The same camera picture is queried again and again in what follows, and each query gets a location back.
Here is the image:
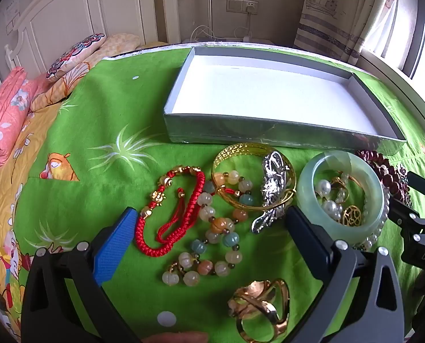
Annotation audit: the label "beige wall outlet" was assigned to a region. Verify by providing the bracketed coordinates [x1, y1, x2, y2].
[227, 0, 259, 15]

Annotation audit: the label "pastel bead bracelet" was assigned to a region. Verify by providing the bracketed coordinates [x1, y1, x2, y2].
[162, 169, 254, 288]

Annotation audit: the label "white charger cable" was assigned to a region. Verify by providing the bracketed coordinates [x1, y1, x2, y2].
[190, 7, 257, 42]

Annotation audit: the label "dark red bead bracelet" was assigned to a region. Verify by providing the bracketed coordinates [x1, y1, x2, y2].
[356, 149, 411, 206]

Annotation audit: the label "green printed cloth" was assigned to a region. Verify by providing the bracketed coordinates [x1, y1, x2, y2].
[10, 45, 425, 343]

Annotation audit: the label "white wooden headboard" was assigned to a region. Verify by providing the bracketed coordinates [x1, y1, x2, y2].
[3, 0, 166, 79]

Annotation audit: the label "embroidered pillow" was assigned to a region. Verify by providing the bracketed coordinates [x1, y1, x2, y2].
[45, 33, 106, 80]

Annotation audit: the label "yellow floral pillow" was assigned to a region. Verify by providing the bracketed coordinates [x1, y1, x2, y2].
[30, 34, 142, 113]

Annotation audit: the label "grey cardboard box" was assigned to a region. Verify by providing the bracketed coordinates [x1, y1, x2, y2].
[163, 46, 407, 151]

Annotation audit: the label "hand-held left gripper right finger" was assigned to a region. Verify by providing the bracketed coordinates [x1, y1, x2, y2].
[285, 205, 406, 343]

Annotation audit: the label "gold openwork pendant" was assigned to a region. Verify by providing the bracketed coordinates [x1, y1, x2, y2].
[327, 175, 365, 228]

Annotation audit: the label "silver brooch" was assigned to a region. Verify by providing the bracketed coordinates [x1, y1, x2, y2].
[251, 151, 295, 234]

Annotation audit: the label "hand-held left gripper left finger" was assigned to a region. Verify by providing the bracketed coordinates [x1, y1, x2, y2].
[21, 206, 142, 343]

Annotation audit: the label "printed curtain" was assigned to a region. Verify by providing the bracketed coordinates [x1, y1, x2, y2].
[293, 0, 417, 68]

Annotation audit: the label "pale green jade bangle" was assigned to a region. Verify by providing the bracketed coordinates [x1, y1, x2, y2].
[297, 151, 386, 240]

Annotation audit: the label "gold bangle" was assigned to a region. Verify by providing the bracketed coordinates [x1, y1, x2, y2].
[212, 143, 298, 208]

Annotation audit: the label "person's left hand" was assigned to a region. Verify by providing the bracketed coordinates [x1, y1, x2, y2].
[143, 332, 209, 343]

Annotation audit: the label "yellow printed bed sheet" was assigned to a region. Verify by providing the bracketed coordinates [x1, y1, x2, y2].
[0, 57, 106, 343]

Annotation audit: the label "pink floral quilt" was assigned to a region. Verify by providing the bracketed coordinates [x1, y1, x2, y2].
[0, 66, 38, 177]

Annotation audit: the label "white pearl strand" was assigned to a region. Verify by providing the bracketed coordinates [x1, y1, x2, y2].
[314, 173, 390, 252]

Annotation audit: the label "thin white pole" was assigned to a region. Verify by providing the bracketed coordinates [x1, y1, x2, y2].
[207, 0, 215, 40]

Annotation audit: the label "red rope bracelet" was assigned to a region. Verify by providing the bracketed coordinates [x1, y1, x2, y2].
[134, 166, 206, 258]

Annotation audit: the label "gold linked rings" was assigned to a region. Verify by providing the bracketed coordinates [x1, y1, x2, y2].
[228, 279, 291, 342]

